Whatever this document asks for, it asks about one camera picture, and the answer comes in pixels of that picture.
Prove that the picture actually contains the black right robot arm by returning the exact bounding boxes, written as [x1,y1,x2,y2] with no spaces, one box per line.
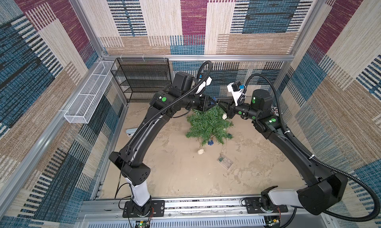
[218,89,347,215]

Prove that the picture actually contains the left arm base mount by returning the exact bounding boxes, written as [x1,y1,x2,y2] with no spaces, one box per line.
[122,199,165,218]

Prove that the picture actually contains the black left corrugated cable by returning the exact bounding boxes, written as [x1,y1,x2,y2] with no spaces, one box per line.
[124,60,213,148]

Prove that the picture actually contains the black right corrugated cable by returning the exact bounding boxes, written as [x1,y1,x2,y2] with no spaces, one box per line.
[244,73,381,223]

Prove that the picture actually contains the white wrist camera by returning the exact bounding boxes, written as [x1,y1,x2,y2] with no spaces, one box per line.
[195,76,212,96]
[227,81,246,106]

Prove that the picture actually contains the black corrugated cable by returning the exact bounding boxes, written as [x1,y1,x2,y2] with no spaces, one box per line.
[124,60,213,148]
[244,73,381,223]

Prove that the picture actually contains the clear cup of pens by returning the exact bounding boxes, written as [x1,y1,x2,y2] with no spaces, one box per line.
[271,106,279,116]

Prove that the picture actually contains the white wire wall basket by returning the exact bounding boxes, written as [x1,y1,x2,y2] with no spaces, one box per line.
[64,61,113,124]

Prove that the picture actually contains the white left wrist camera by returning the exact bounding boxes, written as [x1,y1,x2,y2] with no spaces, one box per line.
[195,76,212,96]

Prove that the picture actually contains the small green christmas tree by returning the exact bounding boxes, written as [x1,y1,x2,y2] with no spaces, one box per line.
[185,105,235,147]

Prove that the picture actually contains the black mesh shelf rack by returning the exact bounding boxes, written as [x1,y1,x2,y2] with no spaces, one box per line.
[111,58,172,103]

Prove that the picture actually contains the clear battery box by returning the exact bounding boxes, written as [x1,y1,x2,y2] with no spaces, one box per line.
[217,154,234,170]

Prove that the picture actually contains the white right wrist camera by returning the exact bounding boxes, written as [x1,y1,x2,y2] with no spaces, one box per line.
[227,81,246,106]

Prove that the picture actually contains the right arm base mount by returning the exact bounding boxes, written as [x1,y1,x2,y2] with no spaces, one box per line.
[241,197,288,214]

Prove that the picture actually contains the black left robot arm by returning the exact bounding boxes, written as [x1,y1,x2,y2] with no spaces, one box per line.
[109,72,212,210]

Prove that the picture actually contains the clear wire string lights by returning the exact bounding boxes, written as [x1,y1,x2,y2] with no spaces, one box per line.
[197,111,234,169]

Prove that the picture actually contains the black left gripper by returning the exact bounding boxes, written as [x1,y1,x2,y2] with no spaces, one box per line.
[181,93,219,114]

